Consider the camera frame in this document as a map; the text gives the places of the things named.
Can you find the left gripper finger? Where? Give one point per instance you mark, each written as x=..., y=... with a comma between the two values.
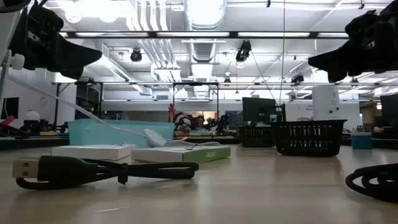
x=73, y=73
x=77, y=56

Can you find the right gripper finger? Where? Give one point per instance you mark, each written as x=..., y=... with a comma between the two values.
x=335, y=59
x=337, y=77

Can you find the white booklet green acer edge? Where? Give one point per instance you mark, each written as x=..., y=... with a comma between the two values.
x=161, y=153

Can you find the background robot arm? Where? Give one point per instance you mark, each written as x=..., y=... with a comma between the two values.
x=186, y=121

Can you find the white tall box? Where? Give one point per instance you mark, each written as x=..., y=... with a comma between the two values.
x=326, y=102

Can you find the black shelf rack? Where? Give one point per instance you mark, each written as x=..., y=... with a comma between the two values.
x=88, y=102

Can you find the black computer monitor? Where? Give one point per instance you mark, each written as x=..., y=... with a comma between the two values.
x=258, y=109
x=390, y=109

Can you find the black slotted plastic basket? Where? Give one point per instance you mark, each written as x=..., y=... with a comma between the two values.
x=256, y=137
x=308, y=137

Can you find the blue storage box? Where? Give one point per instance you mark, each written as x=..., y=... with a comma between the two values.
x=361, y=141

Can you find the white round plug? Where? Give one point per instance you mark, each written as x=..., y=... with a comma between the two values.
x=154, y=138

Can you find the red upright object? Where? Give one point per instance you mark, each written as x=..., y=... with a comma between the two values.
x=172, y=112

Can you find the black hanging camera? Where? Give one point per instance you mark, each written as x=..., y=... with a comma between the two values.
x=136, y=55
x=243, y=51

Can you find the black aluminium rig frame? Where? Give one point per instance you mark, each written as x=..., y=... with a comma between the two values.
x=152, y=34

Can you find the black stand frame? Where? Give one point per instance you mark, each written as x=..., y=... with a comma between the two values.
x=196, y=83

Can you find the silver ceiling air duct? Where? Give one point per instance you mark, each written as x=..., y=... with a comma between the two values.
x=203, y=18

